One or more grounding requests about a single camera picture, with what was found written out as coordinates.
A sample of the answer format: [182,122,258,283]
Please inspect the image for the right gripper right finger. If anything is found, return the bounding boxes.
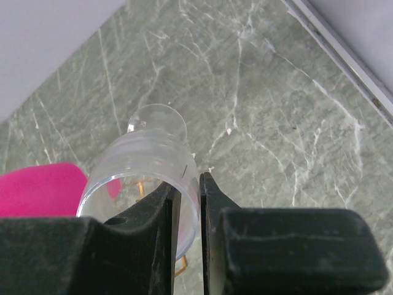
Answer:
[200,172,389,294]

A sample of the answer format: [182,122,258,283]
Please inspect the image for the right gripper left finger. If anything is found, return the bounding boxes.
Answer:
[1,183,181,294]

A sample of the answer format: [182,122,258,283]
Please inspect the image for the clear plastic wine glass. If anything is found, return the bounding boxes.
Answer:
[76,103,200,259]

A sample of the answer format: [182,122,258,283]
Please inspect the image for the pink plastic wine glass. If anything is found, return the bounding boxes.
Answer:
[0,162,122,218]

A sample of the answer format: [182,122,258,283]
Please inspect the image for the gold wire wine glass rack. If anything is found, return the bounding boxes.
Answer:
[122,176,189,277]

